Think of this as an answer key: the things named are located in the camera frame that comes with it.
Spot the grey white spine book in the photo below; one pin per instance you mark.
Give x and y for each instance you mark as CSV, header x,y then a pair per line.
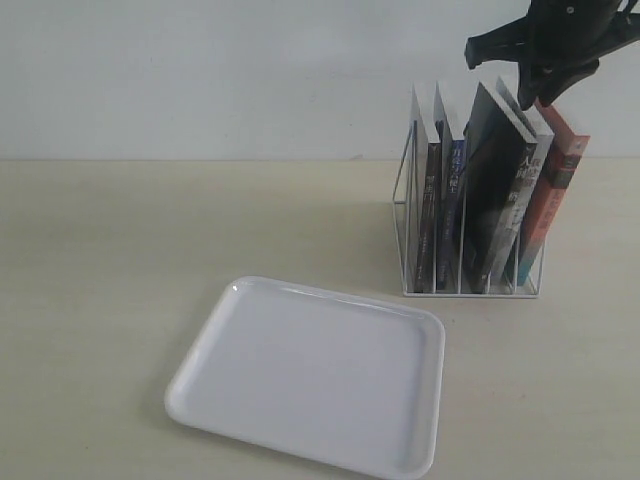
x,y
527,125

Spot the white wire book rack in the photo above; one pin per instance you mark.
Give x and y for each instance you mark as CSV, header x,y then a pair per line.
x,y
401,211

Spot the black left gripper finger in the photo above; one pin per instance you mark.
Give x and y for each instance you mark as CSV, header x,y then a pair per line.
x,y
531,79

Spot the red orange spine book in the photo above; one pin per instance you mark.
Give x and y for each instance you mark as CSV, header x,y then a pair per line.
x,y
567,149

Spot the black cover book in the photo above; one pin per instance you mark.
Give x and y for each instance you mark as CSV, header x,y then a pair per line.
x,y
499,148

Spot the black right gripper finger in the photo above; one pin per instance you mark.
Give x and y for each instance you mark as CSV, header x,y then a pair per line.
x,y
560,80

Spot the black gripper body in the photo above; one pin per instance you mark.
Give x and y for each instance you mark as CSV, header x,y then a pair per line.
x,y
555,34

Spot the blue book with orange moon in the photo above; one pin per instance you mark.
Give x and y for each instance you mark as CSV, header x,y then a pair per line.
x,y
453,162

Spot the white plastic tray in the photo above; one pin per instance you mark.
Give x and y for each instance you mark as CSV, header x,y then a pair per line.
x,y
343,380

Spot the dark brown spine book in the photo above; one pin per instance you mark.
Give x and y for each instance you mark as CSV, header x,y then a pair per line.
x,y
426,150

